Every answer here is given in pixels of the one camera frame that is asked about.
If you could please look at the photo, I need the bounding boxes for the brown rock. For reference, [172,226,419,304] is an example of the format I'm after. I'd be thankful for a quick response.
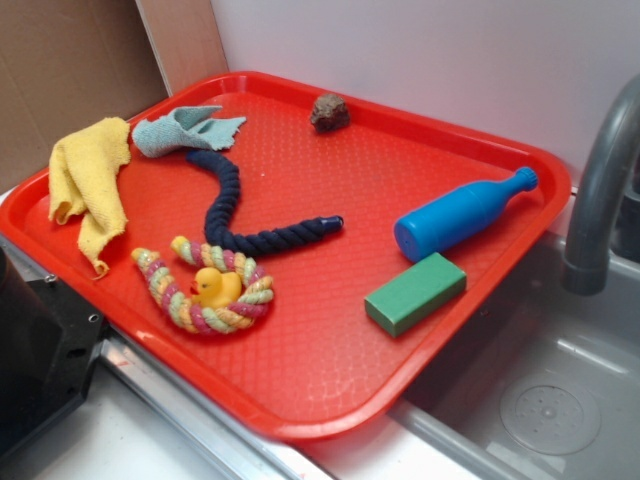
[310,93,351,133]

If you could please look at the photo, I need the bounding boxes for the blue plastic bottle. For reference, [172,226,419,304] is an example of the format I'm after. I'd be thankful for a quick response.
[393,167,538,262]

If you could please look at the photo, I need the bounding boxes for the yellow rubber duck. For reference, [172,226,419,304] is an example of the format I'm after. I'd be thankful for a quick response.
[191,267,242,309]

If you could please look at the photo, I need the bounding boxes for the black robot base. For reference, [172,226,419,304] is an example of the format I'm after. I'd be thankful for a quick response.
[1,252,107,460]

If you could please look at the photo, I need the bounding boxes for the grey sink basin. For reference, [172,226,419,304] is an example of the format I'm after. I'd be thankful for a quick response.
[399,234,640,480]

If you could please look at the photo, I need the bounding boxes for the yellow cloth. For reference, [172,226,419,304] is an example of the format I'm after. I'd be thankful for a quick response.
[48,117,131,279]

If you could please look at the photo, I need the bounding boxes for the green rectangular block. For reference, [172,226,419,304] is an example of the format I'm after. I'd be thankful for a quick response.
[364,253,467,338]

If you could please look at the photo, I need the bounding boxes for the navy blue rope toy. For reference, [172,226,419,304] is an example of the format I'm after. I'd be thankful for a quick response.
[186,150,344,257]

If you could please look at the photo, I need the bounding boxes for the light blue cloth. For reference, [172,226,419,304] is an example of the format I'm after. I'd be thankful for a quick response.
[131,105,247,158]

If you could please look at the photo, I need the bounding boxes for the multicolour pastel rope toy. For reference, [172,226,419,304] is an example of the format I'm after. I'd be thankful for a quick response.
[131,236,274,335]

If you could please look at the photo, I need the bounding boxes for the red plastic tray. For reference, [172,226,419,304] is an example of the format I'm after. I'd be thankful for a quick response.
[1,72,571,443]

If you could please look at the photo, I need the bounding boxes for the grey faucet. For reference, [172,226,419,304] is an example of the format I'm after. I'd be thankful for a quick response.
[562,76,639,296]

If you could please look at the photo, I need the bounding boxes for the brown cardboard panel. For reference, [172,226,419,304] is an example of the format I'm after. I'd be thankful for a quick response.
[1,1,167,191]

